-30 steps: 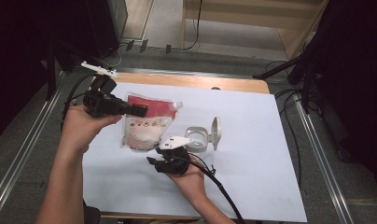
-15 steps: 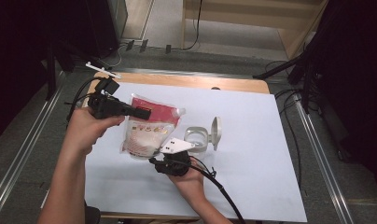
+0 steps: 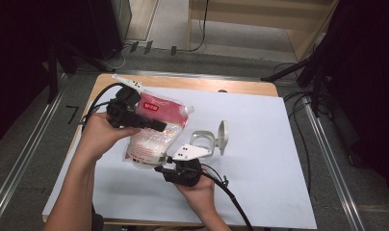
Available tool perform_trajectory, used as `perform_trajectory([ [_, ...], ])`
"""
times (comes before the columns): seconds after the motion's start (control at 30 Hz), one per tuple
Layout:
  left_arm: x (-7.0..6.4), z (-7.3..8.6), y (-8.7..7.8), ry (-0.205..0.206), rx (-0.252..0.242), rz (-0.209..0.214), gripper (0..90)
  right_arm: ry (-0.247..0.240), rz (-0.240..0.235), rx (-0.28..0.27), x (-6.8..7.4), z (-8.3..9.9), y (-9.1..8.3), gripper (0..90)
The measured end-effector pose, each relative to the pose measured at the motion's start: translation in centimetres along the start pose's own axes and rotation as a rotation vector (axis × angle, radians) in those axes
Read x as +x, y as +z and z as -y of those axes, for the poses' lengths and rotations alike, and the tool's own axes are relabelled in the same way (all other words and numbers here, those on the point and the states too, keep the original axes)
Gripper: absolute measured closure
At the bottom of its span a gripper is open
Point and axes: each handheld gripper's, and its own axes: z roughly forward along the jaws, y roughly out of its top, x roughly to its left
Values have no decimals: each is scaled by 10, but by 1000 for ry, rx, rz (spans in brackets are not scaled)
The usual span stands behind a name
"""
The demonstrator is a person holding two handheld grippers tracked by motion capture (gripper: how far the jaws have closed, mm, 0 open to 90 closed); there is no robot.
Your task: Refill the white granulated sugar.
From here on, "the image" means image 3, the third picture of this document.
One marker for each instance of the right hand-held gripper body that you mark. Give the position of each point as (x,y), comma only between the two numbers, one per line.
(184,173)

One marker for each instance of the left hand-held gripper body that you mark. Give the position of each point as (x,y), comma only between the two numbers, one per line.
(122,112)

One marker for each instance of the red and white refill pouch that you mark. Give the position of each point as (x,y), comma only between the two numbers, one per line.
(163,110)

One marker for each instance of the clear container with flip lid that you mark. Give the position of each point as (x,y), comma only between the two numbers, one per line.
(224,136)

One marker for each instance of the person's right hand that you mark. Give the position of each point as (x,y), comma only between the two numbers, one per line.
(199,197)

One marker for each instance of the person's left hand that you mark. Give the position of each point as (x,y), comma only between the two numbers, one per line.
(99,134)

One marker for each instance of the wooden table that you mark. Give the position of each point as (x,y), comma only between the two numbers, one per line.
(183,84)

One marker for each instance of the black metal stand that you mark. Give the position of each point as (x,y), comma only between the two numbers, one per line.
(53,77)

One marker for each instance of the black computer tower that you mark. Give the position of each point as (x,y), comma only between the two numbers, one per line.
(109,25)

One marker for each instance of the black curtain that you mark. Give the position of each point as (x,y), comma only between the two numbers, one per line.
(16,64)
(369,80)

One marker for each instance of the light wooden shelf unit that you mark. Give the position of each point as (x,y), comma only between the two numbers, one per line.
(247,22)

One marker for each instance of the black tripod stand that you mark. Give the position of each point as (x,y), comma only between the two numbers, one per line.
(289,69)

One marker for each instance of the metal floor rail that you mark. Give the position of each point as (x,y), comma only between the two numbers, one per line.
(22,160)
(330,166)

